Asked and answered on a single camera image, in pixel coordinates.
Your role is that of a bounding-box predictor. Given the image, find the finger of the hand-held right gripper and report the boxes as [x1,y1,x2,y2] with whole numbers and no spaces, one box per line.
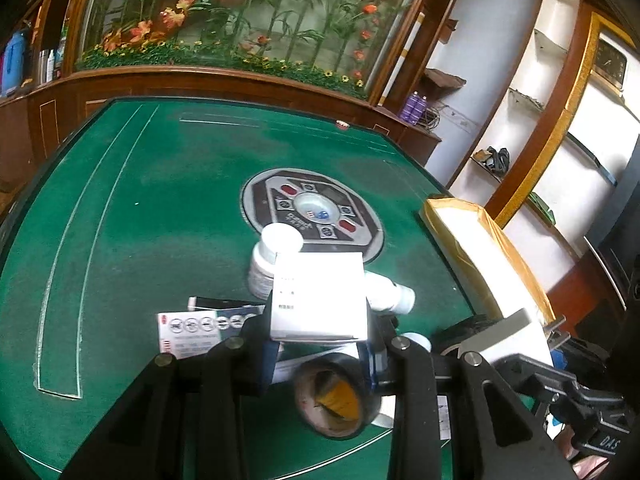
[546,316,613,376]
[500,354,637,457]

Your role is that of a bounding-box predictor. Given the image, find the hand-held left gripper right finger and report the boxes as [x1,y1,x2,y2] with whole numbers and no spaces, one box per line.
[356,307,576,480]

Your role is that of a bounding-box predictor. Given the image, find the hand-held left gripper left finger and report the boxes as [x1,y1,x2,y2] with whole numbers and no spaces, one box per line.
[60,292,282,480]

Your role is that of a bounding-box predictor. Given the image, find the black tape roll beige core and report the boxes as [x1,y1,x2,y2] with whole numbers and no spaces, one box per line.
[292,352,381,441]

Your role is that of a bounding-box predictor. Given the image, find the white narrow-cap plastic bottle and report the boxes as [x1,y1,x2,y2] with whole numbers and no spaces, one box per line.
[362,270,417,316]

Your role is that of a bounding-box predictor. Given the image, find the white charger plug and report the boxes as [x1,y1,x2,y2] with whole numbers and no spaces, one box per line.
[457,307,555,367]

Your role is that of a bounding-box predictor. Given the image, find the white cardboard box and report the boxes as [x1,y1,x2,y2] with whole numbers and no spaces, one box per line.
[270,252,368,343]

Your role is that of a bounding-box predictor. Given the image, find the white red pictogram box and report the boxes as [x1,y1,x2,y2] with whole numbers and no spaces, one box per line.
[156,309,267,360]

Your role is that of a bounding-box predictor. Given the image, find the white wide-cap pill bottle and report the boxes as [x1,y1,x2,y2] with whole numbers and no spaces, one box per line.
[247,222,303,301]

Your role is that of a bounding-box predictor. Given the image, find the yellow taped cardboard tray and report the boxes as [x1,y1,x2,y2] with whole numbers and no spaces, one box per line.
[419,197,557,328]

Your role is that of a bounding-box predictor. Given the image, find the person's right hand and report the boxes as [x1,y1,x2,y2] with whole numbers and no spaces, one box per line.
[570,452,615,479]

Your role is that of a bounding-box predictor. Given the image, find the black art marker white ends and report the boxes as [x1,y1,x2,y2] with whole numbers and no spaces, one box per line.
[187,295,263,312]

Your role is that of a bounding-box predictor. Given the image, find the green item on shelf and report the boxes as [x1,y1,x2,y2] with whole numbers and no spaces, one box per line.
[530,192,557,226]

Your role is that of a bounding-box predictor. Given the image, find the grey round table control panel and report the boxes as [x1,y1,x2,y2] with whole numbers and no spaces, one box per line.
[241,167,386,265]

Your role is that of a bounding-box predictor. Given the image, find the black items on shelf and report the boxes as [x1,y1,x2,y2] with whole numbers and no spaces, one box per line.
[472,146,511,176]

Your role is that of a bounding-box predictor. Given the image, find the brown wooden corner shelf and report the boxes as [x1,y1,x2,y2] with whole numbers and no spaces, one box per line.
[425,67,468,92]

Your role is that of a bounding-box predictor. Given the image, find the white yellow rolled pole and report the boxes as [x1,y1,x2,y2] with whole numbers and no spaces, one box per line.
[377,10,426,108]

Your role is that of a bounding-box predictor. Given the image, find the white shelf unit gold trim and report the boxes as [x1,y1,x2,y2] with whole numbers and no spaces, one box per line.
[445,0,640,321]

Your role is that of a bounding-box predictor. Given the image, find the flower mural panel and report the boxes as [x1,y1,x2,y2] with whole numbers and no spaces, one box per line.
[75,0,436,103]

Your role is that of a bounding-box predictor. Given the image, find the blue thermos flask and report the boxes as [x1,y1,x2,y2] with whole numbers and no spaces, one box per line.
[0,30,27,98]

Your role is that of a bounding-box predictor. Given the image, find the tangled cables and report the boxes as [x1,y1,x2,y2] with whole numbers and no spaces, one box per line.
[420,102,445,131]

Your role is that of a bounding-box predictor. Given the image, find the wall clock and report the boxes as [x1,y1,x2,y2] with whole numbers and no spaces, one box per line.
[592,35,628,96]

